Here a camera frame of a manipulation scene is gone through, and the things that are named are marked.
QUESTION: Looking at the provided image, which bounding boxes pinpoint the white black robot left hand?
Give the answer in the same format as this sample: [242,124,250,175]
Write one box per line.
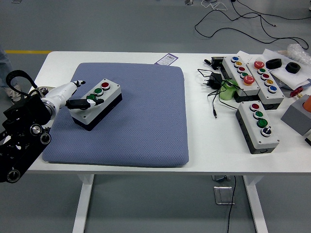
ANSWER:
[41,79,104,111]

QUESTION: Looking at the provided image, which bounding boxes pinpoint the grey four-button control box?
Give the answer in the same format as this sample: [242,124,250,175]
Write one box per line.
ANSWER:
[235,100,280,155]
[69,78,122,132]

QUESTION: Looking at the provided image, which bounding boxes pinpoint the person's leg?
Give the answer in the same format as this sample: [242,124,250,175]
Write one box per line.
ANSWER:
[0,46,22,102]

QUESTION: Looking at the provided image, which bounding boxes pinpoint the blue-grey textured mat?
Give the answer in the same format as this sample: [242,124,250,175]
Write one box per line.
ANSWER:
[41,62,190,168]

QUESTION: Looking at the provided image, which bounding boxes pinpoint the purple barcode label card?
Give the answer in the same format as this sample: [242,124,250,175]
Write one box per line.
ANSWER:
[154,53,179,66]

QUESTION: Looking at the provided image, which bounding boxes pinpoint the white table leg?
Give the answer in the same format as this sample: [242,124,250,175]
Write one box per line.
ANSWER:
[72,174,95,233]
[242,175,269,233]

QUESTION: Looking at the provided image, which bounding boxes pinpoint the black power adapter plug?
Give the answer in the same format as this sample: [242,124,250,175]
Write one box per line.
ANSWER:
[201,72,223,90]

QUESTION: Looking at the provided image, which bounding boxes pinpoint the small black device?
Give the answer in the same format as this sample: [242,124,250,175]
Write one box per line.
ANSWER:
[203,56,225,71]

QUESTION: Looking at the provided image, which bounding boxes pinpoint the light green plastic part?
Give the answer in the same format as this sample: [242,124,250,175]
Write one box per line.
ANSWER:
[219,81,240,101]

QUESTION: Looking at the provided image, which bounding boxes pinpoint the metal floor socket plate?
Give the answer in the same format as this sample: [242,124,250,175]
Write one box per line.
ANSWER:
[213,185,236,206]

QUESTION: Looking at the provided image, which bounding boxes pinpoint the white paper sheet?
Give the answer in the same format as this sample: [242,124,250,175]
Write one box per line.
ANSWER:
[237,49,311,90]

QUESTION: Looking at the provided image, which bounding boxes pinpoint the grey block box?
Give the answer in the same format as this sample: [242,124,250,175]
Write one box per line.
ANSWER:
[280,94,311,136]

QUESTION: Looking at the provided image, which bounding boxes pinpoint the clear bubble wrap bag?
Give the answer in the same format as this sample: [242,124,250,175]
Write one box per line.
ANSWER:
[276,43,311,65]

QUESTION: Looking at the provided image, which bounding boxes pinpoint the blue white tape strip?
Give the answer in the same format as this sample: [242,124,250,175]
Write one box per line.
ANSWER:
[295,78,311,90]

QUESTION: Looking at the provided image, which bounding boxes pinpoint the thin black adapter cable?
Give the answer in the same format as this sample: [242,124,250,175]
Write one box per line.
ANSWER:
[197,68,240,119]

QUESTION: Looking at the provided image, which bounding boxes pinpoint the white floor cable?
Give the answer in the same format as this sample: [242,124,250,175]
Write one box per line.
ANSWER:
[201,0,229,12]

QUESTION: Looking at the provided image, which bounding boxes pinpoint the black hanging power cable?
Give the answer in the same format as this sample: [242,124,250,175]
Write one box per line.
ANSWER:
[226,175,238,233]

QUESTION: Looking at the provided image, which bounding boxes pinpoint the black foam ring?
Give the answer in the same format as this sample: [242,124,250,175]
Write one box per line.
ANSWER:
[265,58,283,70]
[285,62,302,73]

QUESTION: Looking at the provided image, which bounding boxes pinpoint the long black floor cable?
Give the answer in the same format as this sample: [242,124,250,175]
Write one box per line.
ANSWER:
[194,0,311,50]

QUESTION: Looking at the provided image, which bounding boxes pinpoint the red valve handle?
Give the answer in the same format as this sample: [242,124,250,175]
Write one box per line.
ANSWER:
[290,87,304,98]

